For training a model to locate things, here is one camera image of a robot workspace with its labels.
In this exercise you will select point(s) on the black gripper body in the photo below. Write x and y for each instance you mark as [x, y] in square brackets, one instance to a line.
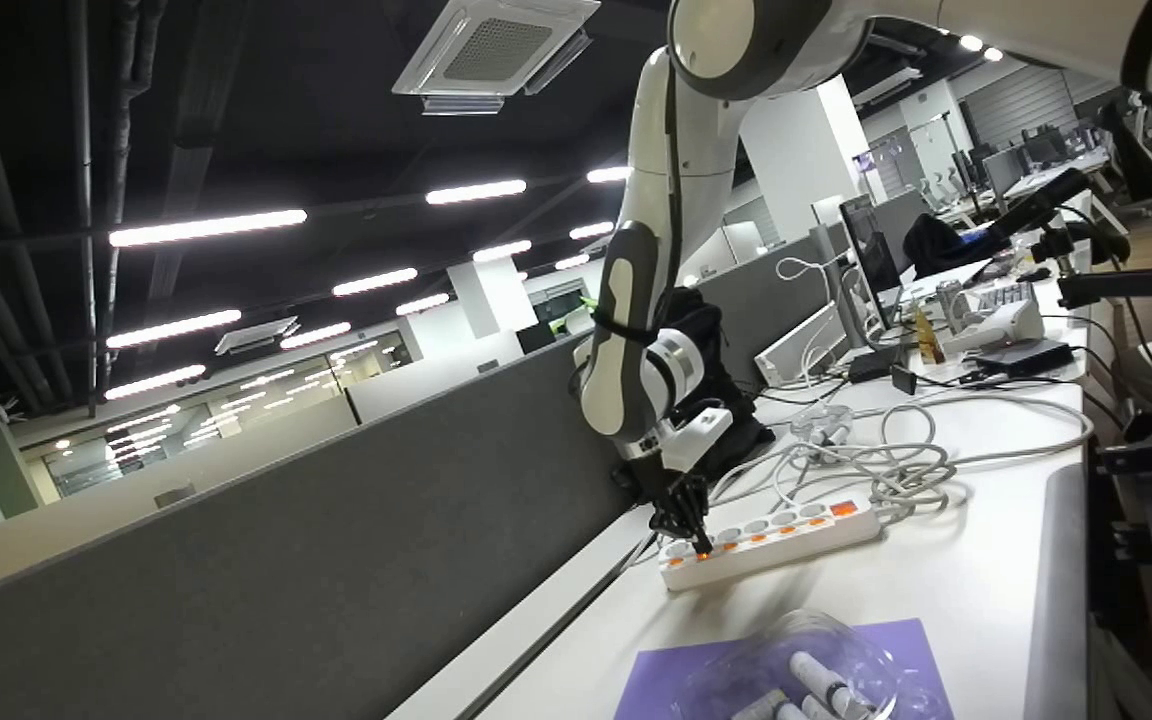
[701, 462]

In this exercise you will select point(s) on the white power strip orange switches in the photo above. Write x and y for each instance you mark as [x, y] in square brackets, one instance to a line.
[777, 547]

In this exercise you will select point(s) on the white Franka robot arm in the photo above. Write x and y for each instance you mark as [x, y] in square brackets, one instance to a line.
[679, 163]

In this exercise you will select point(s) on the purple cloth mat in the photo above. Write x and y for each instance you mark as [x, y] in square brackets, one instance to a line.
[697, 675]

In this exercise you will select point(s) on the distant grey partition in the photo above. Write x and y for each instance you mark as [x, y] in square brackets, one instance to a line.
[781, 305]

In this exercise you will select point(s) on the small yellow bottle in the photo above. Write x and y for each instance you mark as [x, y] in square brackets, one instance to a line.
[926, 330]

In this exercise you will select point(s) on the computer monitor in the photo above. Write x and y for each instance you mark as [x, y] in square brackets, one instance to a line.
[876, 262]

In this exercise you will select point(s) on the long ceiling light tube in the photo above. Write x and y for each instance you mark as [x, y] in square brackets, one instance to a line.
[152, 380]
[475, 193]
[374, 282]
[208, 225]
[500, 251]
[173, 330]

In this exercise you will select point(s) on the white boxy device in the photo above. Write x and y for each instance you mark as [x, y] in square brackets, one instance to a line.
[991, 308]

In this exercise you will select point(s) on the grey desk partition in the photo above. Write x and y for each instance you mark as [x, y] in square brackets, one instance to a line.
[309, 560]

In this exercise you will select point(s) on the ceiling air conditioner unit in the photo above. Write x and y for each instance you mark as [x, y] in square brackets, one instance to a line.
[490, 52]

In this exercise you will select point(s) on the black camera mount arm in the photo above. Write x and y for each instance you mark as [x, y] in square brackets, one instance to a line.
[1136, 282]

